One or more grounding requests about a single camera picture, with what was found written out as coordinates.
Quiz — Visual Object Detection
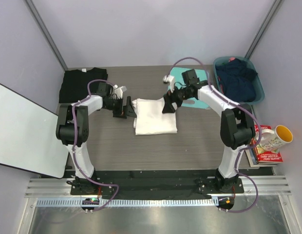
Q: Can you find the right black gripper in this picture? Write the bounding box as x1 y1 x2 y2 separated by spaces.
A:
162 83 192 115

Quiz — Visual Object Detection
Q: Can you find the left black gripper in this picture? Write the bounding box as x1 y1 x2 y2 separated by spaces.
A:
104 97 137 119

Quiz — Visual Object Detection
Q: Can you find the white printed t shirt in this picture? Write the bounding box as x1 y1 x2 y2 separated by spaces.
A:
132 98 177 136

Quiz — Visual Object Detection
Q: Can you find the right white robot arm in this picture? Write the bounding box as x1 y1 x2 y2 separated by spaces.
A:
162 69 255 193

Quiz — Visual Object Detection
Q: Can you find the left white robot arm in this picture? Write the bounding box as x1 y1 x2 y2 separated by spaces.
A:
56 79 136 195

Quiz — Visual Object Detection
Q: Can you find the red book stack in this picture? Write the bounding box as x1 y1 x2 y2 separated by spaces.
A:
246 125 283 167

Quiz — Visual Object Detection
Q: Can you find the teal folding board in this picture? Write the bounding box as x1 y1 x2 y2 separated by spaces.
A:
167 67 211 110

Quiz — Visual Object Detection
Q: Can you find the folded black t shirt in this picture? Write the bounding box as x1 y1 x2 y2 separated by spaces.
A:
59 68 108 104

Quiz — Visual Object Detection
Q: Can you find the dark blue clothes pile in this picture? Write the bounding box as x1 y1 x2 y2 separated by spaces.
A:
215 58 258 102

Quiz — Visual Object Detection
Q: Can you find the teal plastic basket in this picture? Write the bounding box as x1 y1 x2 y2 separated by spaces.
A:
213 57 265 105

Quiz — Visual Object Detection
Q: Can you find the white board panel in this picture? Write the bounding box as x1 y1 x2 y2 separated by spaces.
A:
0 84 69 178

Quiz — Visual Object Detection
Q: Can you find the white yellow floral mug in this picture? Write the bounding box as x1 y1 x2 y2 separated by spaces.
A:
255 125 293 151

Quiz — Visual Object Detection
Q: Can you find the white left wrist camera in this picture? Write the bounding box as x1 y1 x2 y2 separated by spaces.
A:
112 85 127 99

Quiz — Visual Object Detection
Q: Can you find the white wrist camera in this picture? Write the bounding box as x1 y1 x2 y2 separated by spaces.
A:
163 75 175 86
112 85 127 99

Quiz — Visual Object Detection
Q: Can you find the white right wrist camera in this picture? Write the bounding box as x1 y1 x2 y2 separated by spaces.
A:
163 75 175 86

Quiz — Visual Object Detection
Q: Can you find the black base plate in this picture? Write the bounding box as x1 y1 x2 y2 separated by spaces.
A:
64 169 275 195

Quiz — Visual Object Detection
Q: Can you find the aluminium rail frame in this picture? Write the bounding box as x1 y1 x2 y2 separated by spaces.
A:
18 171 301 234

